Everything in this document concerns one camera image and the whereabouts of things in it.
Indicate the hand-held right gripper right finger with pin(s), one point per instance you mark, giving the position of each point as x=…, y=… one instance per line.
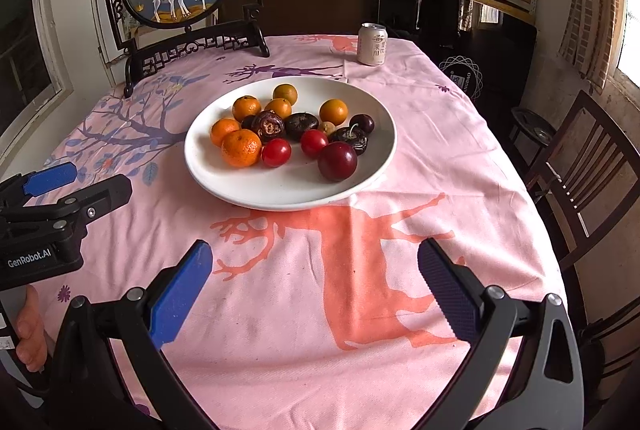
x=452, y=295

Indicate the large orange mandarin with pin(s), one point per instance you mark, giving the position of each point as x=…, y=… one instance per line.
x=241, y=148

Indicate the round dark metal stand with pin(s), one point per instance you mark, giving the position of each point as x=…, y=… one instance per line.
x=532, y=122

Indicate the pale drink can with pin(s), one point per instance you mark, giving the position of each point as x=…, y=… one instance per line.
x=372, y=47

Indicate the red tomato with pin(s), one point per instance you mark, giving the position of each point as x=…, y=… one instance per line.
x=314, y=143
x=276, y=153

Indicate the white framed window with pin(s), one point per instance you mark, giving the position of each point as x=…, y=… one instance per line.
x=20, y=59

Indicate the white wooden frame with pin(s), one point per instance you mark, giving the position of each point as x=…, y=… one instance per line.
x=102, y=9

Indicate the woven bamboo blind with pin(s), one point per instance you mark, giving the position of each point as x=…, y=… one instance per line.
x=590, y=9

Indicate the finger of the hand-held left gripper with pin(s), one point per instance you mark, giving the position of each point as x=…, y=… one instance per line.
x=107, y=192
x=50, y=180

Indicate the dark brown water chestnut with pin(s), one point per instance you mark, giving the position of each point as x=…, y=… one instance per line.
x=302, y=125

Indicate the tan longan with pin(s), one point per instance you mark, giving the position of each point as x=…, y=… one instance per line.
x=327, y=128

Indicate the large red plum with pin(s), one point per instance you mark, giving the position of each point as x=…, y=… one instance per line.
x=338, y=162

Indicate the water chestnut with green stem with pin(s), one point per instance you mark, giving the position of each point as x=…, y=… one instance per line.
x=351, y=139

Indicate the white oval plate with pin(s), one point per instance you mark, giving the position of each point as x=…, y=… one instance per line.
x=280, y=190

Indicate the dark wooden chair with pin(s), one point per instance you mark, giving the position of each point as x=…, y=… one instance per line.
x=585, y=149

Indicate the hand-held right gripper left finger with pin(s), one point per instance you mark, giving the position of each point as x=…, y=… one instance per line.
x=177, y=295

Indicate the large dark water chestnut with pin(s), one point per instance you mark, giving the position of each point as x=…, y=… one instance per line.
x=270, y=124

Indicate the person's left hand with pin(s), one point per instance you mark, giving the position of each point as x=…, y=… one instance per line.
x=32, y=325

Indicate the greenish orange mandarin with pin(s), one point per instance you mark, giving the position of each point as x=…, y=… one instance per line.
x=285, y=93

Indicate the medium orange mandarin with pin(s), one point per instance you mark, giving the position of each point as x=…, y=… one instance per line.
x=246, y=107
x=224, y=130

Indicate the bright side window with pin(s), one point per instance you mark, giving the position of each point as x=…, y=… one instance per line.
x=631, y=34

